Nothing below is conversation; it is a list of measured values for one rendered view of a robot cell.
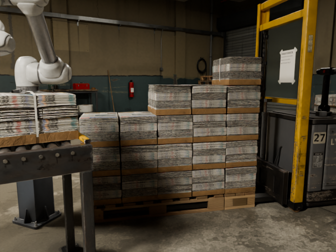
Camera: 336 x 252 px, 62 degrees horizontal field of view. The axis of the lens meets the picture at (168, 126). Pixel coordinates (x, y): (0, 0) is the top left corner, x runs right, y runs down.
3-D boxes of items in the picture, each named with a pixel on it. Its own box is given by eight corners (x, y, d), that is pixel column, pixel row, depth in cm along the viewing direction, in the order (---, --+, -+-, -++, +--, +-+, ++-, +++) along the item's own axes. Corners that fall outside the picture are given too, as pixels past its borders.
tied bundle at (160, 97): (147, 111, 252) (147, 85, 248) (178, 110, 259) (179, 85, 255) (155, 116, 216) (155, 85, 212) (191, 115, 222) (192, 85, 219)
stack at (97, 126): (87, 203, 253) (82, 112, 241) (208, 193, 278) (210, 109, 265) (83, 224, 216) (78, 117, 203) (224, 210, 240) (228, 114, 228)
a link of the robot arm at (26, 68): (20, 86, 217) (18, 57, 213) (45, 86, 218) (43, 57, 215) (11, 86, 201) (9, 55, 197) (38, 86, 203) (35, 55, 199)
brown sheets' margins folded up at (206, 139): (86, 188, 251) (84, 132, 243) (209, 179, 275) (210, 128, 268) (83, 207, 214) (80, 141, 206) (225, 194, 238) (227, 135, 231)
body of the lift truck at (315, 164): (262, 182, 307) (265, 110, 295) (305, 179, 318) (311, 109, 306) (305, 210, 240) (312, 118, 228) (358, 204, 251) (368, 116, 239)
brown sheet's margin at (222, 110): (180, 109, 259) (180, 105, 258) (210, 109, 264) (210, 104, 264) (192, 114, 222) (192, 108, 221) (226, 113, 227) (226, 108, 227)
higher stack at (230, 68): (208, 193, 278) (211, 60, 258) (236, 190, 284) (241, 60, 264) (223, 210, 240) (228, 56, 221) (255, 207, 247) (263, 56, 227)
